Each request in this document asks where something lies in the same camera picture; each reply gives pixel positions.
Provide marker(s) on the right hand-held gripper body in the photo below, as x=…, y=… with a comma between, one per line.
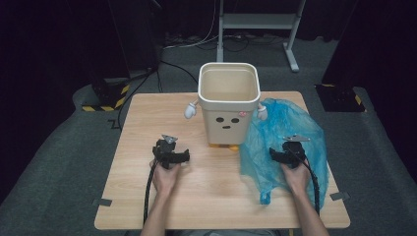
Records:
x=295, y=152

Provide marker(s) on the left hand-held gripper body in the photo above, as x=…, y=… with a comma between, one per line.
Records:
x=164, y=152

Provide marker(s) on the blue plastic bag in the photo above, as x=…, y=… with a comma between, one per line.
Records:
x=278, y=118

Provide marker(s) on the cream trash can with face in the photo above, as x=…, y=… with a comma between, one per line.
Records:
x=226, y=131

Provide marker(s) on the person's right hand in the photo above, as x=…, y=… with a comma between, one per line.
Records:
x=297, y=179

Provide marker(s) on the person's left hand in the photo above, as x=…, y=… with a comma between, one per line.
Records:
x=165, y=180

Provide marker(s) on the black base with hazard stripes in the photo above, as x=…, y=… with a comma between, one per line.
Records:
x=341, y=98
x=109, y=95

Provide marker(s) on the white metal stand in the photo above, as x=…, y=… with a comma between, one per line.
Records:
x=259, y=21

